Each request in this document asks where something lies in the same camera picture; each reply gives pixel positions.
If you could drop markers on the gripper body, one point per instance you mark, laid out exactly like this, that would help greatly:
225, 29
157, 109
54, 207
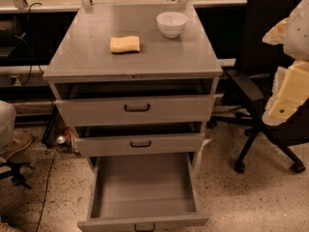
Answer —
297, 36

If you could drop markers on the yellow sponge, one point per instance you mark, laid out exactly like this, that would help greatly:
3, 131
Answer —
124, 44

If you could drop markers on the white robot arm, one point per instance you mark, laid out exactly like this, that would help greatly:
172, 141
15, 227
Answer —
290, 88

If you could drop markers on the grey drawer cabinet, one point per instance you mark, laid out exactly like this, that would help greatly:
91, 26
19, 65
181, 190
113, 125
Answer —
136, 79

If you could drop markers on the grey middle drawer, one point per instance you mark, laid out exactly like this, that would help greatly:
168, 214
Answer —
139, 139

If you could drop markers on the grey drawer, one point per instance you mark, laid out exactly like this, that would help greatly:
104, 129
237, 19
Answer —
139, 139
145, 193
130, 102

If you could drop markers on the grey bottom drawer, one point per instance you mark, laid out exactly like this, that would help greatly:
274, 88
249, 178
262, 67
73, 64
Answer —
145, 193

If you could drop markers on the grey top drawer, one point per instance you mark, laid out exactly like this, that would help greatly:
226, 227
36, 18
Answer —
130, 102

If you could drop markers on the black office chair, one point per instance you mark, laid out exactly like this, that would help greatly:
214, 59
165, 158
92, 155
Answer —
249, 82

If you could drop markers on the white ceramic bowl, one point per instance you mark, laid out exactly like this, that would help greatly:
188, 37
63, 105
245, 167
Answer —
171, 24

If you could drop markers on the person's leg in trousers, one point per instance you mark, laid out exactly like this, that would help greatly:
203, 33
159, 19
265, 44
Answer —
7, 119

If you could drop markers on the wall power outlet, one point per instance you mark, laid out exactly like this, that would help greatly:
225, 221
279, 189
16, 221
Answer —
15, 80

